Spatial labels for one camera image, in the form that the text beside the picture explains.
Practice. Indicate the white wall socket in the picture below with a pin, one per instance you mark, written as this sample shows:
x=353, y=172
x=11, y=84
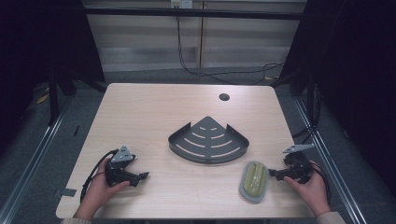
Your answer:
x=181, y=3

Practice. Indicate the grey tape piece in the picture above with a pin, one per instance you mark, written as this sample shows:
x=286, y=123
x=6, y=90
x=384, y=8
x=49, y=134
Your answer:
x=68, y=192

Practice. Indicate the green sponge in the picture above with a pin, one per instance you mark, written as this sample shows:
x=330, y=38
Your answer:
x=254, y=181

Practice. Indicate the dark grey corner shelf rack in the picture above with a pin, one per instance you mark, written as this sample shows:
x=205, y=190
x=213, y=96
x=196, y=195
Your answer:
x=208, y=141

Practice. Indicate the aluminium floor rail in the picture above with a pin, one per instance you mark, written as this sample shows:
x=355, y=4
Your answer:
x=330, y=161
x=28, y=165

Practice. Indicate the person's right hand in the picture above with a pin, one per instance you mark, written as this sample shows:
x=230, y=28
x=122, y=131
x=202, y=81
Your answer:
x=311, y=191

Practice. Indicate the person's left hand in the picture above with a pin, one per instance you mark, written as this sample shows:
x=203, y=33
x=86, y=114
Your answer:
x=101, y=193

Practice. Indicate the black metal stand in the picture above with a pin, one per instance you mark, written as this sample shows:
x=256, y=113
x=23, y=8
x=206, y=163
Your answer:
x=311, y=102
x=53, y=99

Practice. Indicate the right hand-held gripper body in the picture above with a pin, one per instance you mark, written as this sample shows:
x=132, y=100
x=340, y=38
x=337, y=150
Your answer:
x=297, y=163

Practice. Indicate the black horizontal metal bar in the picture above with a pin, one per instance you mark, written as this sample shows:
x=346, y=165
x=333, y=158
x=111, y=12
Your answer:
x=193, y=13

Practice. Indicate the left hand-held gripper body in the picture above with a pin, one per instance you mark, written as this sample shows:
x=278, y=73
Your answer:
x=120, y=165

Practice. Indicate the yellow floor scrap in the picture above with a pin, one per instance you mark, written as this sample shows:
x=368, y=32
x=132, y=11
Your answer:
x=42, y=99

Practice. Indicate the black curtain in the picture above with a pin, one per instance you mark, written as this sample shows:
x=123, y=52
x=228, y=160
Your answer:
x=43, y=46
x=351, y=77

